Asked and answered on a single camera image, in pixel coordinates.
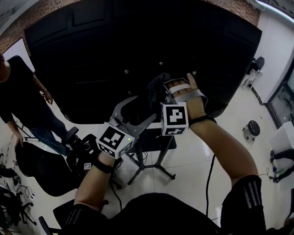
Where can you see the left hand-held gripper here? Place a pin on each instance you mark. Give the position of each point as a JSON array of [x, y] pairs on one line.
[[110, 137]]

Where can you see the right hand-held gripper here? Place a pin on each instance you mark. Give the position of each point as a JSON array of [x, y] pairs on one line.
[[174, 117]]

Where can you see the grey cloth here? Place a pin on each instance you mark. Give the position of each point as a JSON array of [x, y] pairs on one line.
[[157, 87]]

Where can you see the black TV stand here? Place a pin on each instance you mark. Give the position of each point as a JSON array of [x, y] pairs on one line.
[[164, 150]]

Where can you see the person's left forearm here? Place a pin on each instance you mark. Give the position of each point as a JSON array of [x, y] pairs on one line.
[[92, 190]]

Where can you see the person's right forearm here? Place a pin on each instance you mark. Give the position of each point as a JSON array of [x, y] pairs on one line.
[[225, 149]]

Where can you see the whiteboard on rolling stand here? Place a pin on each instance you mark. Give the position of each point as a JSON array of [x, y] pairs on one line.
[[20, 52]]

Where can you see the person's right hand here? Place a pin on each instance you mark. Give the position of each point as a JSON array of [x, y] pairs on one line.
[[195, 110]]

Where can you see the black wristband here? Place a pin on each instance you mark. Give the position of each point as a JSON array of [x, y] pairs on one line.
[[103, 166]]

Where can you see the black equipment pack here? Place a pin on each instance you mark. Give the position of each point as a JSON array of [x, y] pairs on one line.
[[80, 158]]

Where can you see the large black television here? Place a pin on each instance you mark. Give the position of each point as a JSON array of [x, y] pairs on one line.
[[80, 68]]

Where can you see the round black stool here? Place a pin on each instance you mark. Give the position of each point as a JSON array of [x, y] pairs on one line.
[[252, 127]]

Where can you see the person's black shirt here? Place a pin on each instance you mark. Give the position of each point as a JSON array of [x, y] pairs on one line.
[[160, 215]]

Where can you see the black office chair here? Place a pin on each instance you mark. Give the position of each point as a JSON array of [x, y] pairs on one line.
[[46, 172], [11, 206], [64, 213]]

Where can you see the ceiling light strip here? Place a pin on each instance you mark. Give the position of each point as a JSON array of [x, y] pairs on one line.
[[275, 7]]

